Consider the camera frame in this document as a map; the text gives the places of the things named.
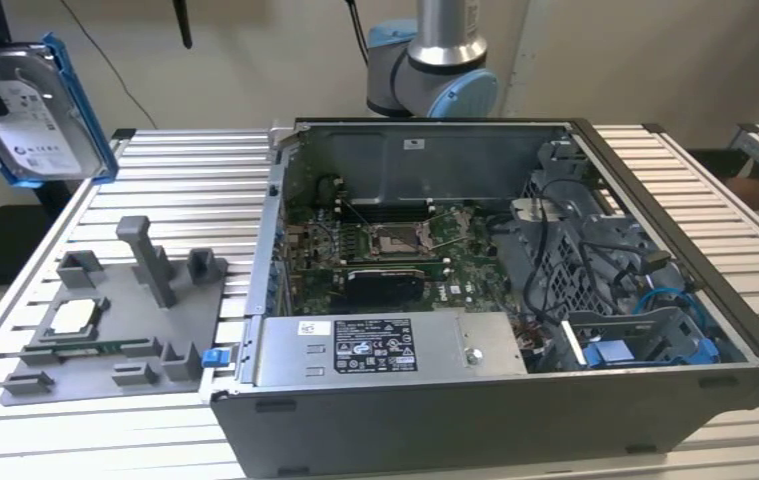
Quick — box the green motherboard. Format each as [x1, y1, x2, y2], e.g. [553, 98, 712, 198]
[282, 199, 529, 321]

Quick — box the metal socket cover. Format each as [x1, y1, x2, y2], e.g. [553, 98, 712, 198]
[418, 205, 478, 252]

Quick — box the black graphics card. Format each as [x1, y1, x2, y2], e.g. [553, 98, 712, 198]
[344, 267, 429, 305]

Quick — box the grey metal drive cage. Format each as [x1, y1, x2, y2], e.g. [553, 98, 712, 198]
[496, 169, 661, 324]

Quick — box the silver CPU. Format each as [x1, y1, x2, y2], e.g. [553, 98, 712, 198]
[45, 300, 106, 337]

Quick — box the black RAM slot bank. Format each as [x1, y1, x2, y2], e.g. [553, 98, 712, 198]
[338, 199, 440, 222]

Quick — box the grey parts rack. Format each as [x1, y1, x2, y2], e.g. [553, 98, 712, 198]
[0, 215, 232, 409]

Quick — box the CPU socket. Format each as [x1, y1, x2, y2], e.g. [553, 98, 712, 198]
[365, 222, 432, 260]

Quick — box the green RAM stick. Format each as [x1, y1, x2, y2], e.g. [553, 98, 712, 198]
[23, 338, 155, 355]

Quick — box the black wire connector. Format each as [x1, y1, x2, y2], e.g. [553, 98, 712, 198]
[643, 249, 676, 275]

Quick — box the hard disk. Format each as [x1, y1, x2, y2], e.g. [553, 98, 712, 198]
[0, 32, 121, 190]

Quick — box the dark grey PC case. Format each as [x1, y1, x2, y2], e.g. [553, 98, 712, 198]
[209, 117, 759, 480]

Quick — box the blue wire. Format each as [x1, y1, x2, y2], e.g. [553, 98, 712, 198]
[637, 286, 703, 327]

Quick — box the blue plastic bay carrier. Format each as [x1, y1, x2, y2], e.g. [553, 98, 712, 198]
[582, 342, 636, 370]

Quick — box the silver power supply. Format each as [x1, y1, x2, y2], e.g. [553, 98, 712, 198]
[252, 312, 532, 389]

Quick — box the black wire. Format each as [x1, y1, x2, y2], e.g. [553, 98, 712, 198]
[522, 179, 621, 326]

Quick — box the black antenna rod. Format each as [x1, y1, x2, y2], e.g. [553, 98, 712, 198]
[171, 0, 195, 50]

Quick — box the grey disk bay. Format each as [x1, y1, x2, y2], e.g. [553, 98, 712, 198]
[562, 307, 720, 372]

